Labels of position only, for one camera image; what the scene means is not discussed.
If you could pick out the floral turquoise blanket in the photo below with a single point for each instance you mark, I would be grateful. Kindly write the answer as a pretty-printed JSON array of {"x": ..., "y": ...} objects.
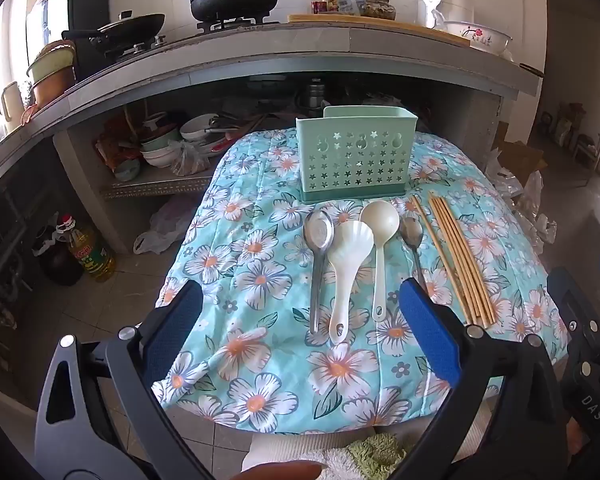
[{"x": 260, "y": 280}]

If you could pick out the wooden cutting board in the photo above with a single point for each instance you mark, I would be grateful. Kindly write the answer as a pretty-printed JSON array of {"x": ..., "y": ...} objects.
[{"x": 380, "y": 27}]

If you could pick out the window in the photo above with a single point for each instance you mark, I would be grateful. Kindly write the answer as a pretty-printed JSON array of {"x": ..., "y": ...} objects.
[{"x": 0, "y": 60}]

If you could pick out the white shell-shaped rice paddle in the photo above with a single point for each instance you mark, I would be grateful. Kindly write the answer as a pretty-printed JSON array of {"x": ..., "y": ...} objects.
[{"x": 347, "y": 255}]

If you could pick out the black wok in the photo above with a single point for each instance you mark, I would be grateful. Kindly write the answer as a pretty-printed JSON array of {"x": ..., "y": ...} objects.
[{"x": 130, "y": 27}]

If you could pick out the black box appliance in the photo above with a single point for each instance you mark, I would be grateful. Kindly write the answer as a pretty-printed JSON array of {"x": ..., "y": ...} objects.
[{"x": 87, "y": 5}]

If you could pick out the bundle of bamboo chopsticks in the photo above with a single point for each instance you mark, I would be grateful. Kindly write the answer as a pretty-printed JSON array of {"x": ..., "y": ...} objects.
[{"x": 455, "y": 250}]

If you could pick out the black jar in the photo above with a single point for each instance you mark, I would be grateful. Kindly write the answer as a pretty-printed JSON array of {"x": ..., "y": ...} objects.
[{"x": 57, "y": 260}]

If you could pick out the white plastic bag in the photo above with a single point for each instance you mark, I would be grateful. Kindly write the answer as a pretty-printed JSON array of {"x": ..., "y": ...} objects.
[{"x": 162, "y": 225}]

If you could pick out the person's left hand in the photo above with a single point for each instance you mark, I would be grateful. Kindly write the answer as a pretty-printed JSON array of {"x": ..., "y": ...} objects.
[{"x": 285, "y": 472}]

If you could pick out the white floral enamel bowl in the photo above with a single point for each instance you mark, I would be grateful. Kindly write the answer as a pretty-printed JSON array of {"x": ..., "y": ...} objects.
[{"x": 480, "y": 37}]

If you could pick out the white pan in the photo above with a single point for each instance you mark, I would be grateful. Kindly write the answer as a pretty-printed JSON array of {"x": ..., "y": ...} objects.
[{"x": 200, "y": 127}]

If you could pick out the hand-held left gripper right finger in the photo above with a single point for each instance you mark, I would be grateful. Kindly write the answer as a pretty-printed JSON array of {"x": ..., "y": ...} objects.
[{"x": 430, "y": 332}]

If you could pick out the black gas stove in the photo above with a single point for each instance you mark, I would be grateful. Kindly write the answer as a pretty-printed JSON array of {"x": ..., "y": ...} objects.
[{"x": 220, "y": 25}]

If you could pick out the cream thermos jug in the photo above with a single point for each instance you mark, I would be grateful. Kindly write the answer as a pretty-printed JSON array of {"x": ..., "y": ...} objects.
[{"x": 10, "y": 105}]

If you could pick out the red snack packets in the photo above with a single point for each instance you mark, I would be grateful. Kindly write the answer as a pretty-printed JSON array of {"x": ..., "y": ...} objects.
[{"x": 112, "y": 142}]

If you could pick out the mint green utensil holder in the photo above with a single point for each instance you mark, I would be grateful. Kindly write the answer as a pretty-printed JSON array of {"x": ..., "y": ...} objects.
[{"x": 355, "y": 165}]

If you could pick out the pile of clear plastic bags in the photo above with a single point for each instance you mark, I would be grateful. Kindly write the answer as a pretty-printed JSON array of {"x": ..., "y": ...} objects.
[{"x": 530, "y": 205}]

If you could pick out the cardboard box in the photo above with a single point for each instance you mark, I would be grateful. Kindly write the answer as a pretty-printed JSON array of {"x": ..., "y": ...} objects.
[{"x": 520, "y": 157}]

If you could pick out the fluffy white green robe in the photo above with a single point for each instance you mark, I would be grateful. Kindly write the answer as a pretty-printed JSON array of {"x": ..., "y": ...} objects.
[{"x": 370, "y": 452}]

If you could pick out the glass jar of pickles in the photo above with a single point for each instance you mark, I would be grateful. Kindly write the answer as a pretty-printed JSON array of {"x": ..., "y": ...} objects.
[{"x": 380, "y": 9}]

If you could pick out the metal shelf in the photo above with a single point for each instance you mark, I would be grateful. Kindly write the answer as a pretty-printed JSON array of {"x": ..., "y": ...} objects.
[{"x": 155, "y": 187}]

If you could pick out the large metal spoon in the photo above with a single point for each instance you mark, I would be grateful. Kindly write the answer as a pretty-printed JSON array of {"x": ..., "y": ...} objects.
[{"x": 318, "y": 232}]

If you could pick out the stack of white bowls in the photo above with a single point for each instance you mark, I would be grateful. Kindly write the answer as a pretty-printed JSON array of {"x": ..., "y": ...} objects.
[{"x": 160, "y": 152}]

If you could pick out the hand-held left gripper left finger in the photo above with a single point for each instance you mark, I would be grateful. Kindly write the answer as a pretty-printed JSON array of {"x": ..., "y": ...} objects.
[{"x": 172, "y": 332}]

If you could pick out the small metal spoon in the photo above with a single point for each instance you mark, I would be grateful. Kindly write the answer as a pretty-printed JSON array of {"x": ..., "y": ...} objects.
[{"x": 411, "y": 232}]

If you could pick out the grey drain pipes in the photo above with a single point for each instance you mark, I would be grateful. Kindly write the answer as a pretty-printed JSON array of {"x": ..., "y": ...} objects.
[{"x": 0, "y": 280}]

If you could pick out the grey kitchen counter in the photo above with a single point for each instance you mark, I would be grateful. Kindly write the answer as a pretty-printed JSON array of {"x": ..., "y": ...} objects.
[{"x": 280, "y": 60}]

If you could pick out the yellow cooking oil bottle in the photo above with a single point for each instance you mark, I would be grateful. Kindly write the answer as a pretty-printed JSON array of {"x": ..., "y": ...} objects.
[{"x": 92, "y": 255}]

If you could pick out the orange plastic basin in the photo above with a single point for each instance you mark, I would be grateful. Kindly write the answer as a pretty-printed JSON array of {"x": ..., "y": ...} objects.
[{"x": 52, "y": 90}]

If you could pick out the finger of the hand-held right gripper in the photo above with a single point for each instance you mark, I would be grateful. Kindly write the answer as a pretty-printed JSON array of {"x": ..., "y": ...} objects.
[{"x": 570, "y": 300}]

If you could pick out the white plastic ladle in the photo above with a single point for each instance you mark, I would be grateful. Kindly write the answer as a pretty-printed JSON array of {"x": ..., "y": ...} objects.
[{"x": 379, "y": 220}]

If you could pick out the teal bowl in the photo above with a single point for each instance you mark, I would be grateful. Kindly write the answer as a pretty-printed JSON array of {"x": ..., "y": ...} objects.
[{"x": 127, "y": 170}]

